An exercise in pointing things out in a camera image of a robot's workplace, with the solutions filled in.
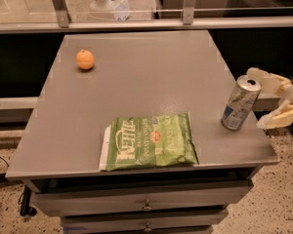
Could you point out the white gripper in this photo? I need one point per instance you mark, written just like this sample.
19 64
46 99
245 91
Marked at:
273 84

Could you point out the silver blue redbull can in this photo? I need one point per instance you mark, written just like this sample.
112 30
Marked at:
242 98

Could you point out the green jalapeno chip bag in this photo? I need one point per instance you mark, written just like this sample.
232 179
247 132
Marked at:
145 142

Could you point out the top drawer knob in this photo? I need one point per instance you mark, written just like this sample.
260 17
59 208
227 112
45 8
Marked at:
147 207

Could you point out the drawer knob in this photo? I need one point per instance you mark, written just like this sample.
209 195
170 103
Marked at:
147 228
147 207

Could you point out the grey drawer cabinet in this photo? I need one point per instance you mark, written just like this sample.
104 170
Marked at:
137 74

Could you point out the orange fruit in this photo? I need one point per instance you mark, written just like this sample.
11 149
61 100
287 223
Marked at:
85 60

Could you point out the black caster wheel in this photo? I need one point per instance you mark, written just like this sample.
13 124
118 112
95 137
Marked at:
24 201

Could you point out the right metal rail bracket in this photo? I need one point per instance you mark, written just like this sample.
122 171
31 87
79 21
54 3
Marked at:
188 12

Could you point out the metal rail bracket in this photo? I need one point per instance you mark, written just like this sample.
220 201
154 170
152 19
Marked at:
188 12
62 14

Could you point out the white pedestal base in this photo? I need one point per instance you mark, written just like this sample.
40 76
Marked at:
109 10

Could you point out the left metal rail bracket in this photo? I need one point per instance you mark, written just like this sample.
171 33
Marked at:
62 14

